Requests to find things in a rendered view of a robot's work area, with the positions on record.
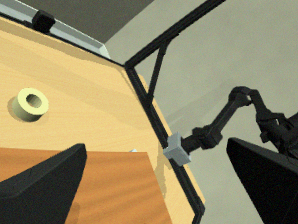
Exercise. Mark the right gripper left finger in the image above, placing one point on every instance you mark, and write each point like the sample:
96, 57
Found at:
44, 193

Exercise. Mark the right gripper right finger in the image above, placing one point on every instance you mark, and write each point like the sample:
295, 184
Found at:
269, 178

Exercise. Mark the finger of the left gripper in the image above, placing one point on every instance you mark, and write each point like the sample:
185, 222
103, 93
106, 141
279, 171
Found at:
292, 150

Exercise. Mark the wooden platform dolly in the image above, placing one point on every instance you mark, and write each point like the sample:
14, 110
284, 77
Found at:
116, 187

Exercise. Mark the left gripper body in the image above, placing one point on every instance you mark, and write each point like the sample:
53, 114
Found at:
286, 137

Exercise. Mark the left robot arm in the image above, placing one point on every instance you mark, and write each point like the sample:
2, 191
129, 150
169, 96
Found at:
210, 136

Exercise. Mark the pale yellow roll of tape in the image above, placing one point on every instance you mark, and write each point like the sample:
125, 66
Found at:
24, 111

